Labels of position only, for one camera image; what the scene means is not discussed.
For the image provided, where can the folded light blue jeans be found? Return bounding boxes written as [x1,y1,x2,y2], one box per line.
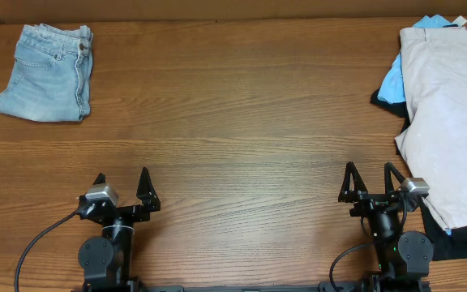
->
[0,24,93,122]

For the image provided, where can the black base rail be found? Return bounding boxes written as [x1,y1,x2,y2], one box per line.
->
[72,281,431,292]

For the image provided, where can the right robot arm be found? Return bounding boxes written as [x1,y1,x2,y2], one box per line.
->
[329,161,434,291]

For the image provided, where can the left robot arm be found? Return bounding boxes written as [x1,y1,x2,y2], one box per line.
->
[76,168,161,292]

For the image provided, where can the beige khaki shorts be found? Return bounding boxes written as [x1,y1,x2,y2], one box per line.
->
[396,27,467,230]

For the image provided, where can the light blue shirt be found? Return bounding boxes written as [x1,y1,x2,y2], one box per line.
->
[375,15,467,110]

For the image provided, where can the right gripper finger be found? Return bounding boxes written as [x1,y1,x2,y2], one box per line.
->
[383,162,405,194]
[338,161,368,203]

